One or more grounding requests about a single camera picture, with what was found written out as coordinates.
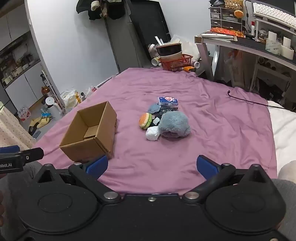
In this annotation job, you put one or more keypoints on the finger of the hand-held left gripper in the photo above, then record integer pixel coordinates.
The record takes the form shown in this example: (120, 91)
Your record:
(9, 149)
(32, 154)

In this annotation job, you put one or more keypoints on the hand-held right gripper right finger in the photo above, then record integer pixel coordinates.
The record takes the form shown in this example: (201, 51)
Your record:
(207, 168)

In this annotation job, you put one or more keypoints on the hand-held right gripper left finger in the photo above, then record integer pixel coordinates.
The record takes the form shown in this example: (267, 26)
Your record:
(97, 165)

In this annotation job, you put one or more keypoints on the brown cardboard box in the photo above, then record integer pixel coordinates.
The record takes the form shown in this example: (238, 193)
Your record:
(92, 129)

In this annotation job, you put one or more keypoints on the blue fluffy plush toy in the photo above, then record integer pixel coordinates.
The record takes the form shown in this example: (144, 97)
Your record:
(173, 124)

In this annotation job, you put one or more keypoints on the white soft ball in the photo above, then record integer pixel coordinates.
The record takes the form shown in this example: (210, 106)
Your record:
(152, 134)

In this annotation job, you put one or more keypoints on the burger plush toy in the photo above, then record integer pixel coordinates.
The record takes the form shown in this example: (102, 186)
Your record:
(145, 120)

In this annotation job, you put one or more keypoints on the black packet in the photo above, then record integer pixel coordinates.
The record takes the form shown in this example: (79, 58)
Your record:
(161, 114)

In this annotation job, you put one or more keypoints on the dotted beige cloth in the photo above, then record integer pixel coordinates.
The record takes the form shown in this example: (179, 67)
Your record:
(11, 132)

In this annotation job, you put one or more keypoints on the yellow slippers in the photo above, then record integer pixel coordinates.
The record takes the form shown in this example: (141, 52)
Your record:
(39, 122)

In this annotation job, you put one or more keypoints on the white kettle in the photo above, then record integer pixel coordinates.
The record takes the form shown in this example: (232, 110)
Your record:
(53, 109)

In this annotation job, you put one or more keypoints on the pale rice bag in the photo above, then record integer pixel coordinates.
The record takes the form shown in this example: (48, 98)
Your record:
(69, 100)

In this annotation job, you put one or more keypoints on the small pale packet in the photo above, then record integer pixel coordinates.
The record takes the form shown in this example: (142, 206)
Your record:
(156, 120)

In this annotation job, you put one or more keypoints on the pink bed sheet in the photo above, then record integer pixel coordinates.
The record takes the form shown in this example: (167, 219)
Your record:
(185, 97)

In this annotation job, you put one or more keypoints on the blue round fabric pad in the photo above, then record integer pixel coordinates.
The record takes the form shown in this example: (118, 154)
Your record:
(153, 108)

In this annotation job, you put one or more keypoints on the grey shelf cabinet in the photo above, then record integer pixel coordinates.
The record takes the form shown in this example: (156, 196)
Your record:
(20, 67)

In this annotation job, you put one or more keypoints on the white bedding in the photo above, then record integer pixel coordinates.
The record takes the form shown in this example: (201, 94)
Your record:
(284, 129)

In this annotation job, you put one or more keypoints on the small white bottle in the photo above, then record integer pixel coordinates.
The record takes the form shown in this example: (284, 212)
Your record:
(196, 64)

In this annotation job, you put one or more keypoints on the red plastic basket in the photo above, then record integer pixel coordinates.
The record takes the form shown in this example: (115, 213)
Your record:
(177, 62)

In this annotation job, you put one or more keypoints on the beige bowl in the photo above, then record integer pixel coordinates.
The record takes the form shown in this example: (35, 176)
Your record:
(172, 56)

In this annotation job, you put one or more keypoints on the white plastic bag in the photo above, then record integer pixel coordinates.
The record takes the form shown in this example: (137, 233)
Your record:
(187, 45)

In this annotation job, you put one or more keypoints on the grey desk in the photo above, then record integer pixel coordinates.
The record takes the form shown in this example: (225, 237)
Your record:
(254, 46)

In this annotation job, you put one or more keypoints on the white flat device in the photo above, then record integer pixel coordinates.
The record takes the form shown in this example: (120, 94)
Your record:
(217, 36)

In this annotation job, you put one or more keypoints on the white utensil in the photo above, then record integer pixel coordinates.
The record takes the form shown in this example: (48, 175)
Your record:
(159, 40)

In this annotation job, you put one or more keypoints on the red patterned pouch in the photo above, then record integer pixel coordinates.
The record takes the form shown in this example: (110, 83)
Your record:
(227, 32)

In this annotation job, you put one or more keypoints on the white paper cup stack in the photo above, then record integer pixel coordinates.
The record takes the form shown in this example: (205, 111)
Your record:
(287, 48)

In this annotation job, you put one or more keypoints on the grey drawer organizer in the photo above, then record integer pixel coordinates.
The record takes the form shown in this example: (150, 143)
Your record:
(223, 19)

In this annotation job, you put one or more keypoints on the black flat panel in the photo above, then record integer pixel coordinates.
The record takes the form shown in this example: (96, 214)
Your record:
(150, 20)

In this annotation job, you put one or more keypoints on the black hanging clothes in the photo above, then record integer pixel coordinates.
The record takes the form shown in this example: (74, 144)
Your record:
(101, 9)

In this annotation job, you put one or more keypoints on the orange plush toy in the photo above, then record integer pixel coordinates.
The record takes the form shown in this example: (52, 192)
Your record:
(238, 14)

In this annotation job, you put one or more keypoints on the wicker basket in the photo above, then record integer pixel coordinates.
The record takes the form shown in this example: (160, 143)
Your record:
(233, 4)

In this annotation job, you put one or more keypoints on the white keyboard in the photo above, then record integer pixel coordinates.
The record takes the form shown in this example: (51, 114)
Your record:
(272, 12)

